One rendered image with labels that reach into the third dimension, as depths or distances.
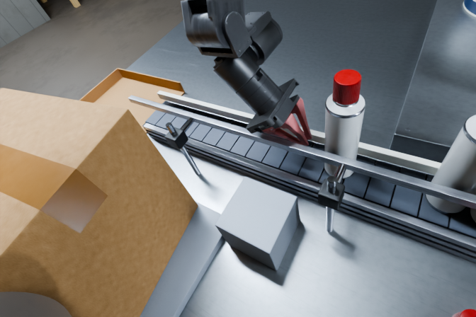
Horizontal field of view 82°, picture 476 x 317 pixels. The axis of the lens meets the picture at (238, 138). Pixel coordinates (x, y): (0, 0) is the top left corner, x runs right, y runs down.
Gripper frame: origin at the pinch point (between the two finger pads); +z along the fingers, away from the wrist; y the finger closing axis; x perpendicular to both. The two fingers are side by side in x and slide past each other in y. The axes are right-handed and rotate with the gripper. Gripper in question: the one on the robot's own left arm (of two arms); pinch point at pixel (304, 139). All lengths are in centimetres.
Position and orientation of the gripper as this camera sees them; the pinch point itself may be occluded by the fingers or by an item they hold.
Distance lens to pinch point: 49.4
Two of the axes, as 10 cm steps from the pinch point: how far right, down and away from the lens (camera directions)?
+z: 7.0, 6.6, 2.7
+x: -5.0, 1.9, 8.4
